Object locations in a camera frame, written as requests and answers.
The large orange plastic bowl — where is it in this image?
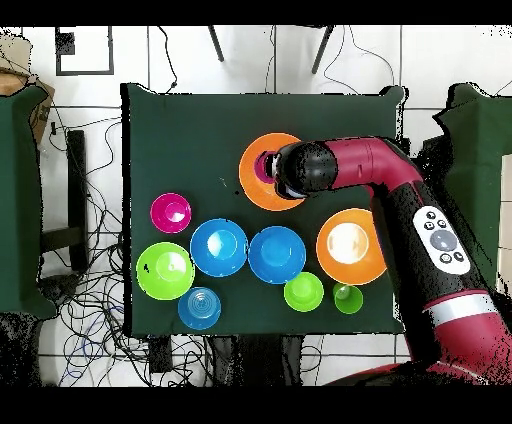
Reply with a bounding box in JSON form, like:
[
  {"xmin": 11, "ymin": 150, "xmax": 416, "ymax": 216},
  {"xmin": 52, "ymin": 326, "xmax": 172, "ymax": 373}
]
[
  {"xmin": 315, "ymin": 207, "xmax": 388, "ymax": 286},
  {"xmin": 238, "ymin": 132, "xmax": 309, "ymax": 212}
]

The purple plastic cup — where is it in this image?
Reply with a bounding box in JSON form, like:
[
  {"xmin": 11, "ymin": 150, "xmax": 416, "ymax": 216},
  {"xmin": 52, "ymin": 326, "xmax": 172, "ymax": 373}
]
[{"xmin": 254, "ymin": 150, "xmax": 278, "ymax": 185}]

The blue plastic bowl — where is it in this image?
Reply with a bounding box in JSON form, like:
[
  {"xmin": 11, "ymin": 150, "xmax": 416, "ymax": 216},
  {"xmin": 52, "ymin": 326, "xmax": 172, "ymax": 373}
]
[
  {"xmin": 189, "ymin": 218, "xmax": 249, "ymax": 278},
  {"xmin": 247, "ymin": 225, "xmax": 308, "ymax": 286}
]

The small pink plastic bowl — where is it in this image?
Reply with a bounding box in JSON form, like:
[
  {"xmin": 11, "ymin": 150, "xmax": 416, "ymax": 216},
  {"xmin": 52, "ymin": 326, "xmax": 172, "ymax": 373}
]
[{"xmin": 150, "ymin": 192, "xmax": 193, "ymax": 234}]

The small green plastic bowl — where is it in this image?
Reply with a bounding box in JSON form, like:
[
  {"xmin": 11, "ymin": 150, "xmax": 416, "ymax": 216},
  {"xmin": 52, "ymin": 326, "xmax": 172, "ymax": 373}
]
[{"xmin": 283, "ymin": 271, "xmax": 325, "ymax": 313}]

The dark green table cloth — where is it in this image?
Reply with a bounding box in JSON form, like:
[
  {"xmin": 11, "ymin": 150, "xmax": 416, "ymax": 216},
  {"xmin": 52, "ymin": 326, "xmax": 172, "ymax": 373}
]
[{"xmin": 120, "ymin": 82, "xmax": 409, "ymax": 337}]

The small translucent blue bowl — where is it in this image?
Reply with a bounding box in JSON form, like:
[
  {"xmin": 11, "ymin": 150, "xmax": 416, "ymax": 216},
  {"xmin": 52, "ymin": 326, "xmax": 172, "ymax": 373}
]
[{"xmin": 177, "ymin": 286, "xmax": 222, "ymax": 331}]

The large green plastic bowl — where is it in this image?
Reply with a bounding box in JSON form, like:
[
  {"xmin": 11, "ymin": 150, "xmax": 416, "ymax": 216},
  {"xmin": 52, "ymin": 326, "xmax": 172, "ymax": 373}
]
[{"xmin": 135, "ymin": 241, "xmax": 196, "ymax": 301}]

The green plastic cup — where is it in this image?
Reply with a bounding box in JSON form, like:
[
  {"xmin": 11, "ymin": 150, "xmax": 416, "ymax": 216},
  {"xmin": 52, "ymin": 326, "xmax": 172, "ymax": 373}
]
[{"xmin": 332, "ymin": 282, "xmax": 365, "ymax": 315}]

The black power strip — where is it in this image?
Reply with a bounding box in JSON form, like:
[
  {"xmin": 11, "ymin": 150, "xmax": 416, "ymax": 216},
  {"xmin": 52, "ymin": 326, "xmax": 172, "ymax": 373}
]
[{"xmin": 148, "ymin": 336, "xmax": 174, "ymax": 375}]

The black tripod leg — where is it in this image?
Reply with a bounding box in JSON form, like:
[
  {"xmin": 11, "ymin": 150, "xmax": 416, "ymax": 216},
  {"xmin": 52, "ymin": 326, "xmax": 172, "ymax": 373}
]
[
  {"xmin": 310, "ymin": 25, "xmax": 336, "ymax": 76},
  {"xmin": 206, "ymin": 25, "xmax": 226, "ymax": 64}
]

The black floor stand bar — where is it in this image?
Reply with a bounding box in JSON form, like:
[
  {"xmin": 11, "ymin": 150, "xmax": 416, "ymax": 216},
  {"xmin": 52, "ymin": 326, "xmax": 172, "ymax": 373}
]
[{"xmin": 39, "ymin": 129, "xmax": 90, "ymax": 273}]

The black box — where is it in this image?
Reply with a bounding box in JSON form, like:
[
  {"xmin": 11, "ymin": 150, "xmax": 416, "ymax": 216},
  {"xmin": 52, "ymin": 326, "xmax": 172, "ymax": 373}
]
[{"xmin": 415, "ymin": 134, "xmax": 454, "ymax": 181}]

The black stand base with knob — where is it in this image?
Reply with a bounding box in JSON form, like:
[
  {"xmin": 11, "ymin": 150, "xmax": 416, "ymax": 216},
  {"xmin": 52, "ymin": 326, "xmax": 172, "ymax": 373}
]
[{"xmin": 38, "ymin": 274, "xmax": 82, "ymax": 306}]

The green cloth covered table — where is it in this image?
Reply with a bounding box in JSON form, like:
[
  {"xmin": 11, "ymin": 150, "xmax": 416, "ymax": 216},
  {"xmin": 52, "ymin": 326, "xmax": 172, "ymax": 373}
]
[
  {"xmin": 0, "ymin": 85, "xmax": 57, "ymax": 321},
  {"xmin": 433, "ymin": 82, "xmax": 512, "ymax": 289}
]

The brown cardboard box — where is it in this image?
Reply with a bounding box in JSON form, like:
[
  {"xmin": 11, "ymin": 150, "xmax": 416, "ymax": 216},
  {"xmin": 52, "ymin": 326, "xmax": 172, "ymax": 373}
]
[{"xmin": 0, "ymin": 31, "xmax": 56, "ymax": 143}]

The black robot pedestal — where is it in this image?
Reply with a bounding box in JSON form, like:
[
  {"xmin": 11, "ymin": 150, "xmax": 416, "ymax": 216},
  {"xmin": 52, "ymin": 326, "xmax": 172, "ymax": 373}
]
[{"xmin": 209, "ymin": 335, "xmax": 305, "ymax": 387}]

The thin black floor cable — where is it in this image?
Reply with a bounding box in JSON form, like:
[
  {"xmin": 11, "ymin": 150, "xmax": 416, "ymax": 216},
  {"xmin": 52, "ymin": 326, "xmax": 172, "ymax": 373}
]
[{"xmin": 156, "ymin": 25, "xmax": 180, "ymax": 92}]

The black square frame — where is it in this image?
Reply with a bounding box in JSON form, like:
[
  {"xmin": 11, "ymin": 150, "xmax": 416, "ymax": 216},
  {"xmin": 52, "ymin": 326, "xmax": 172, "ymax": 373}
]
[{"xmin": 54, "ymin": 25, "xmax": 115, "ymax": 77}]

